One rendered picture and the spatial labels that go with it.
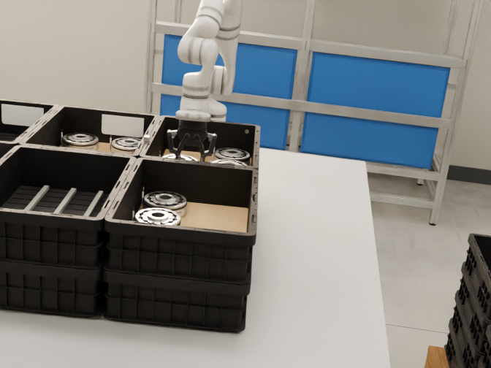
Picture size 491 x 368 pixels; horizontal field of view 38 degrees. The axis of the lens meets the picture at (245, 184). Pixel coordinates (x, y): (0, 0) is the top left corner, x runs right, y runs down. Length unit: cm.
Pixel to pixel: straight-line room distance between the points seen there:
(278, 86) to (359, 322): 240
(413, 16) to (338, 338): 337
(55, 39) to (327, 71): 202
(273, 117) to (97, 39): 155
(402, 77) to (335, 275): 220
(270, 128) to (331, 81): 42
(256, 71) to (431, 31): 134
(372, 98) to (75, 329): 267
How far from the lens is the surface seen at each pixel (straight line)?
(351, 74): 383
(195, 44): 186
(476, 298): 231
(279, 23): 468
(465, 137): 489
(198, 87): 188
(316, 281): 174
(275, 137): 392
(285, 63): 383
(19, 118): 224
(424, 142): 394
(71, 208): 171
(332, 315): 161
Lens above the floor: 150
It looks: 20 degrees down
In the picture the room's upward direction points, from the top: 6 degrees clockwise
